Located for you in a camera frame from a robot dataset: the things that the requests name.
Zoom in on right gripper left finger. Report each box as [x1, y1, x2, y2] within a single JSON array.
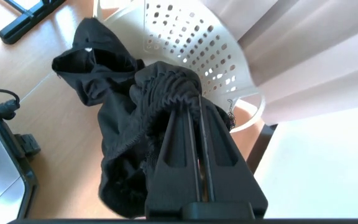
[[144, 105, 203, 218]]

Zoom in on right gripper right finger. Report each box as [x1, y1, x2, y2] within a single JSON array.
[[197, 95, 269, 218]]

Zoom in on black shorts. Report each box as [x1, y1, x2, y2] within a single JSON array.
[[98, 60, 236, 219]]

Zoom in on white laundry basket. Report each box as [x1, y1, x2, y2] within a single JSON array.
[[93, 0, 266, 134]]

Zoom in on black clothes rack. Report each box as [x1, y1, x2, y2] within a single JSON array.
[[0, 0, 67, 45]]

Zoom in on beige curtain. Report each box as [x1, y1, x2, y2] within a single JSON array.
[[197, 0, 358, 127]]

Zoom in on black cable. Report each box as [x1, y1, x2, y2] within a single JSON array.
[[0, 88, 21, 121]]

